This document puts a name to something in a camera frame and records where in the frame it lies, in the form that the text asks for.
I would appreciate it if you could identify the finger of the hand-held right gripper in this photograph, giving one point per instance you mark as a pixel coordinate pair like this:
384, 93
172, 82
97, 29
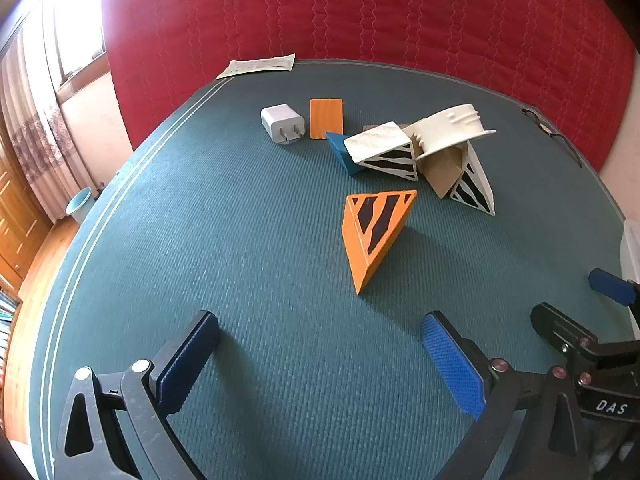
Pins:
557, 322
610, 286

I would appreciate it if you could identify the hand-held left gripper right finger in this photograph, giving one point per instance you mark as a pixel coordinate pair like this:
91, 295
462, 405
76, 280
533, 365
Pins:
450, 360

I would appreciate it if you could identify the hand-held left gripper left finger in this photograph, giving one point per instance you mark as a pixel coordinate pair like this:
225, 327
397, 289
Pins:
187, 360

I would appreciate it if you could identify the plain wooden cube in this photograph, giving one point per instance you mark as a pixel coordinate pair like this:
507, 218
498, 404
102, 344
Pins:
440, 172

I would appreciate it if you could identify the white charger plug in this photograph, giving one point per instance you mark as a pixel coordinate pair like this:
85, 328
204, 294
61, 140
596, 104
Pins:
277, 120

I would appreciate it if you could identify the orange rectangular wooden block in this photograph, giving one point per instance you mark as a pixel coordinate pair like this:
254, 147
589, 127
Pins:
326, 119

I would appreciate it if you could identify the orange tiger striped wedge block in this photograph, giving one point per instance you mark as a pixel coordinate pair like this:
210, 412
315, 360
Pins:
370, 240

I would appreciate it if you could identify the white zebra striped wedge block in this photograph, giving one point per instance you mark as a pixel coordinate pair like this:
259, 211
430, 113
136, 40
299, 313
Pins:
375, 141
472, 185

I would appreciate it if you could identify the light blue wastebasket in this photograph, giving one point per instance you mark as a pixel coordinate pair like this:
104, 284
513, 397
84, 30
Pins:
80, 205

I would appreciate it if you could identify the wooden door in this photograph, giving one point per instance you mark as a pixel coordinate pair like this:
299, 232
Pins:
15, 230

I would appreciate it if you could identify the white arch block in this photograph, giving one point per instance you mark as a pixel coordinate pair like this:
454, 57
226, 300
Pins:
450, 125

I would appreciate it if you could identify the blue wooden wedge block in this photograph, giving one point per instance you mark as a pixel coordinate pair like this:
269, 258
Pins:
342, 155

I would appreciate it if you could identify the patterned sheer curtain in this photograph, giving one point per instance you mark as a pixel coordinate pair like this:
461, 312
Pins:
45, 135

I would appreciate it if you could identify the white paper leaflet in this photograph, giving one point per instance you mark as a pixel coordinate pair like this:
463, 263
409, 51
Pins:
257, 66

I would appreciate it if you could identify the bright window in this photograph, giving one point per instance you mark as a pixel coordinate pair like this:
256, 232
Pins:
75, 35

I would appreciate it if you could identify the red quilted bedspread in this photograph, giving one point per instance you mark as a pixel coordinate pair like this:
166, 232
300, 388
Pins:
350, 10

